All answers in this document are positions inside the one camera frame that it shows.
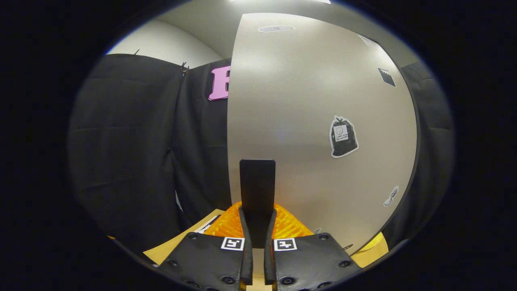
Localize black cabinet door handle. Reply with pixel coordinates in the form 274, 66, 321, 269
240, 159, 276, 249

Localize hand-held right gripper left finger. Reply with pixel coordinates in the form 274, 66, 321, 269
156, 202, 254, 291

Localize black backdrop cloth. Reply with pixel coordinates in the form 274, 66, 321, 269
67, 54, 455, 259

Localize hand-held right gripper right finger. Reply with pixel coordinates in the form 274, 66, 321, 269
265, 203, 362, 291

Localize yellow sponge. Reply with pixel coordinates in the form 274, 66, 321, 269
359, 232, 384, 252

